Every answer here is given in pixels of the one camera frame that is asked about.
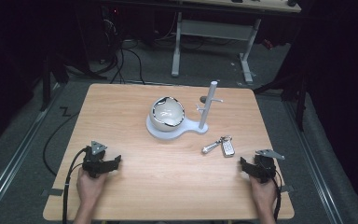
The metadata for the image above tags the person's right hand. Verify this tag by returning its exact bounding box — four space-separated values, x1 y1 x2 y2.
249 175 278 214

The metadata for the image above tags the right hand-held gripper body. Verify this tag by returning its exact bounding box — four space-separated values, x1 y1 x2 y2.
251 148 286 184

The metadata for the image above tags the white eggshell-shaped bowl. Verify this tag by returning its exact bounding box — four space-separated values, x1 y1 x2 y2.
148 95 186 132

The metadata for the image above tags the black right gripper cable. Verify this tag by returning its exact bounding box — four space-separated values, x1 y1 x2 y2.
271 167 283 222

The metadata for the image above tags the metal floor rail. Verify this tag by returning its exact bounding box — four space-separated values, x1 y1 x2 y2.
0 88 63 220
282 100 345 224

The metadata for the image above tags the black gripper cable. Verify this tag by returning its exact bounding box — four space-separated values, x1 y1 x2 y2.
62 147 88 224
271 167 283 222

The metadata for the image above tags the person's left hand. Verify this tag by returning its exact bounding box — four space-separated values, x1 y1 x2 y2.
76 168 108 210

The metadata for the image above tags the bundle of black cables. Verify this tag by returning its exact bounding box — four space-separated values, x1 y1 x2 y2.
99 6 146 86

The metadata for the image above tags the silver key bunch with fob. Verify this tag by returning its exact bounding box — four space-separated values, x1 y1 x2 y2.
200 134 236 159

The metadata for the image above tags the black floor cable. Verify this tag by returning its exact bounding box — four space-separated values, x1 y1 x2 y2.
42 106 81 177

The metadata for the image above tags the white-framed wooden desk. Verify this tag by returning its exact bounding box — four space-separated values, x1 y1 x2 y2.
169 0 303 85

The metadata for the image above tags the black metal stand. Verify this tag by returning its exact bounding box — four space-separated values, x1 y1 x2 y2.
253 69 310 133
39 54 71 112

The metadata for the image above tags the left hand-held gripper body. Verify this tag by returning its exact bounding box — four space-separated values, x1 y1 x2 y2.
81 140 110 179

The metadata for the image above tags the white key rack stand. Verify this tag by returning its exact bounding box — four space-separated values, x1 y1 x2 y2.
145 80 225 141

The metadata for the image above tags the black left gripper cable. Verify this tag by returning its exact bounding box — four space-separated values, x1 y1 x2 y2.
62 147 88 224

